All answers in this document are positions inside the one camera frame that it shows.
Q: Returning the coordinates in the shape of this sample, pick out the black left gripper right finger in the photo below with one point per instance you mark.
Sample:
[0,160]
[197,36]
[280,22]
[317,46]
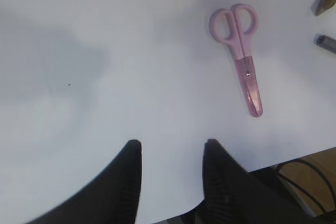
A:
[233,195]

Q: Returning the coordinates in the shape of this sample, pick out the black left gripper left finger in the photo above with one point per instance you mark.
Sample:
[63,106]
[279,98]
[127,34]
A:
[112,197]

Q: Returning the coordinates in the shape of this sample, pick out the pink handled scissors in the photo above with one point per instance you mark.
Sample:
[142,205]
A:
[239,43]

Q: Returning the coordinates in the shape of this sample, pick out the silver glitter pen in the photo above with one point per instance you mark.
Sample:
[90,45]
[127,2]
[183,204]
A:
[325,42]

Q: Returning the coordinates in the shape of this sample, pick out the gold glitter pen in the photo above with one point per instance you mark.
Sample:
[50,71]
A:
[321,6]

